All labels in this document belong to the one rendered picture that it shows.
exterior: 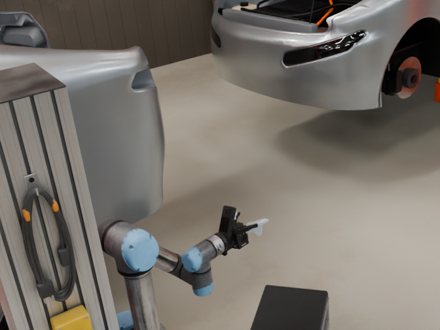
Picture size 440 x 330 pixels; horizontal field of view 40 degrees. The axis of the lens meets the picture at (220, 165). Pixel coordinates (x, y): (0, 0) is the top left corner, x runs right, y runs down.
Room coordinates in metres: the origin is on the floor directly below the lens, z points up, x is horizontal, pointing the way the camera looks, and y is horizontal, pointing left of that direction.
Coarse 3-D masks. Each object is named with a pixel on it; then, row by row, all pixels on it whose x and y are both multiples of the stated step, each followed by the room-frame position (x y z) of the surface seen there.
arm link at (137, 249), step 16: (112, 224) 1.62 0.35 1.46; (128, 224) 1.62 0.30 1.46; (112, 240) 1.56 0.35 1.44; (128, 240) 1.53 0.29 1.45; (144, 240) 1.53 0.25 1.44; (112, 256) 1.56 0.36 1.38; (128, 256) 1.49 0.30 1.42; (144, 256) 1.52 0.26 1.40; (128, 272) 1.51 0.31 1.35; (144, 272) 1.52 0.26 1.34; (128, 288) 1.54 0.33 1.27; (144, 288) 1.53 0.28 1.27; (144, 304) 1.53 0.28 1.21; (144, 320) 1.53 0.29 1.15
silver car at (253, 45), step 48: (240, 0) 5.49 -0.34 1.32; (288, 0) 5.13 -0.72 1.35; (336, 0) 4.96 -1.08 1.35; (384, 0) 4.08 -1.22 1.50; (432, 0) 4.29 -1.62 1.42; (240, 48) 4.55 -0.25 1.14; (288, 48) 4.17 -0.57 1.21; (336, 48) 4.01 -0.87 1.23; (384, 48) 4.03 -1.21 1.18; (432, 48) 4.60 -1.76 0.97; (288, 96) 4.23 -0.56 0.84; (336, 96) 4.03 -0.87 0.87
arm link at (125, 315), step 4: (120, 312) 1.71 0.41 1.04; (124, 312) 1.70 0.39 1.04; (128, 312) 1.70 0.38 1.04; (120, 316) 1.68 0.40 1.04; (124, 316) 1.68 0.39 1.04; (128, 316) 1.68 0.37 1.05; (120, 320) 1.66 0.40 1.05; (124, 320) 1.66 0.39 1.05; (128, 320) 1.65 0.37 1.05; (132, 320) 1.65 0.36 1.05; (120, 324) 1.64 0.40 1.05; (124, 324) 1.63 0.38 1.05; (128, 324) 1.63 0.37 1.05; (132, 324) 1.63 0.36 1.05; (120, 328) 1.62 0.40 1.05; (124, 328) 1.61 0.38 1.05; (128, 328) 1.62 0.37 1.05; (132, 328) 1.62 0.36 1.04
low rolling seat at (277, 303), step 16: (272, 288) 2.64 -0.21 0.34; (288, 288) 2.62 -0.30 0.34; (272, 304) 2.50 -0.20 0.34; (288, 304) 2.49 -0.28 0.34; (304, 304) 2.48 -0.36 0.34; (320, 304) 2.46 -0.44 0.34; (256, 320) 2.40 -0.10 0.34; (272, 320) 2.38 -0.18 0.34; (288, 320) 2.37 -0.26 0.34; (304, 320) 2.36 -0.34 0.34; (320, 320) 2.35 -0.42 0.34
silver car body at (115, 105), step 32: (0, 32) 4.38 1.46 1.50; (32, 32) 4.28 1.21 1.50; (0, 64) 2.59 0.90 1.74; (64, 64) 2.72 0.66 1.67; (96, 64) 2.79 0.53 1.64; (128, 64) 2.88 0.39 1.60; (96, 96) 2.75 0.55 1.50; (128, 96) 2.85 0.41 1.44; (96, 128) 2.73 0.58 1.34; (128, 128) 2.83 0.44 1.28; (160, 128) 3.00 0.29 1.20; (96, 160) 2.71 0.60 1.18; (128, 160) 2.81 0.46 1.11; (160, 160) 2.95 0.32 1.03; (96, 192) 2.69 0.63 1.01; (128, 192) 2.79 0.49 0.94; (160, 192) 2.94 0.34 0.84; (96, 224) 2.67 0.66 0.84
